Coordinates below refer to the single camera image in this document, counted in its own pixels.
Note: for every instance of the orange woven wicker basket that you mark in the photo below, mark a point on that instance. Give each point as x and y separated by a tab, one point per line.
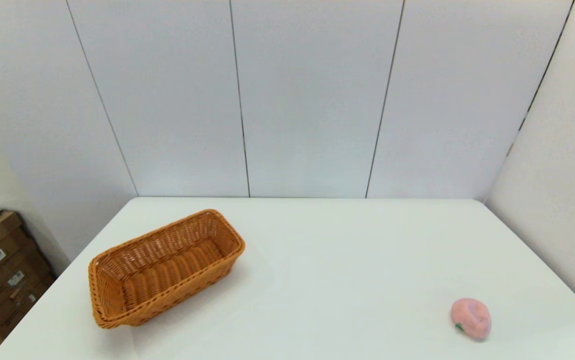
167	270

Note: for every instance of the pink toy peach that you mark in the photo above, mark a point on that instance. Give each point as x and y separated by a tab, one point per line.
471	319

